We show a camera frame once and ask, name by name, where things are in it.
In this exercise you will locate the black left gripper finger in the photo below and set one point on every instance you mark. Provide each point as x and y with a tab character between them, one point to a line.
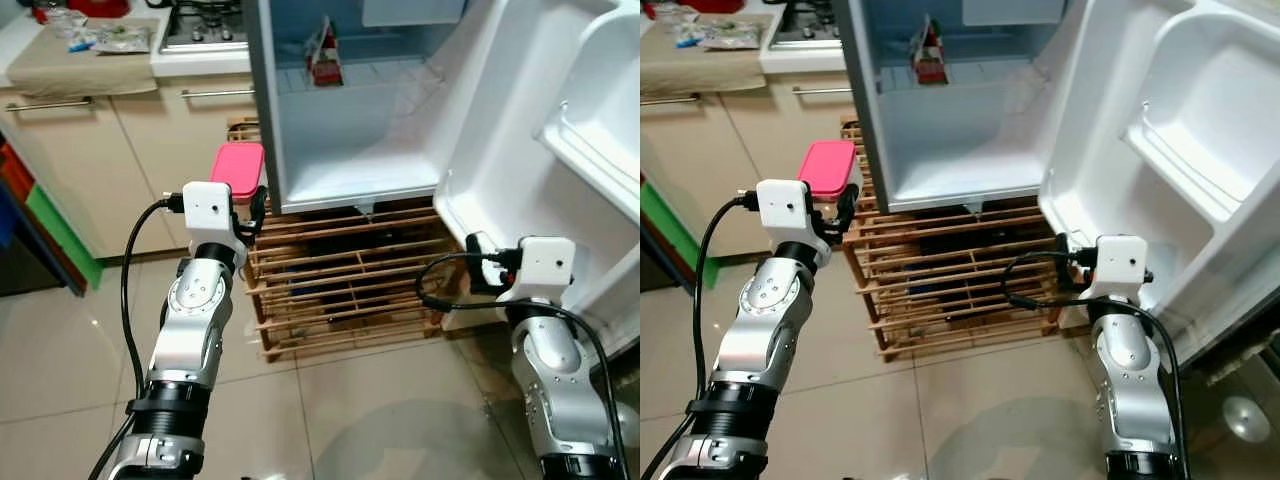
257	212
847	212

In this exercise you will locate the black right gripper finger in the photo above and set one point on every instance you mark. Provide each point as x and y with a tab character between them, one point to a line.
482	265
1070	265

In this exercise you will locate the pink box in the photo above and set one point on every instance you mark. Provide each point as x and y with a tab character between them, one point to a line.
238	168
828	166

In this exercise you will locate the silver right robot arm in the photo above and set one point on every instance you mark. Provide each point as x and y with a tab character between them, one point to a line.
560	380
1130	380

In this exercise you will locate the small grey fridge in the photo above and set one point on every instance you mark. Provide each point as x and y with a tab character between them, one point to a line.
340	140
940	140

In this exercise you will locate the white fridge door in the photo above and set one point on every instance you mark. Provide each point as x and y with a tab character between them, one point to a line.
540	130
1180	150

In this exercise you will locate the wooden slatted rack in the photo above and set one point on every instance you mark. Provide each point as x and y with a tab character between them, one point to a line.
340	290
940	290

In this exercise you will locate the cream kitchen cabinet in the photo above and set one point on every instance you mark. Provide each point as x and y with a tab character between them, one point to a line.
110	160
730	150

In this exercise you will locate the red drink carton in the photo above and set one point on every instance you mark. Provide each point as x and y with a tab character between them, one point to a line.
928	55
324	58

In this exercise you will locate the steel gas stove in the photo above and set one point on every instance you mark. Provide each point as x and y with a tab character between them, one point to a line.
805	25
205	28

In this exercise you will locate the beige counter mat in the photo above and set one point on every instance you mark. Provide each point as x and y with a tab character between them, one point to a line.
70	72
700	68

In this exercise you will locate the clear plastic snack bag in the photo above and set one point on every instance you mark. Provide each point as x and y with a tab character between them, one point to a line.
122	39
732	36

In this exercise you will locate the orange cutting board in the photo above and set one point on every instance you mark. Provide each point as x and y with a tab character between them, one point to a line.
15	172

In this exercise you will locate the blue cutting board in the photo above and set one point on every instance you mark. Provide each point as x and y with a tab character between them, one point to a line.
6	222

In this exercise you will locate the clear plastic bottle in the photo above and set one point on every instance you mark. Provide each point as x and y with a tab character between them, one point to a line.
688	28
68	28

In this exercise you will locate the red kettle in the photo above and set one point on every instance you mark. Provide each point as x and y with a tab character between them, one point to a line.
98	7
722	5

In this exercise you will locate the pink small container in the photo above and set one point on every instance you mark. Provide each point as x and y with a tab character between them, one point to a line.
655	10
40	12

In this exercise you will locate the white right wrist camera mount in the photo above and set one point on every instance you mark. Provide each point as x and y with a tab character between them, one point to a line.
1122	268
545	268

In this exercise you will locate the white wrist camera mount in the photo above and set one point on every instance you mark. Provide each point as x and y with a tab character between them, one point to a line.
208	212
785	210
545	268
1122	268

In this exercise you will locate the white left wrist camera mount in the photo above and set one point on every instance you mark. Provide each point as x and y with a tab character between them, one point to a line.
785	210
208	212

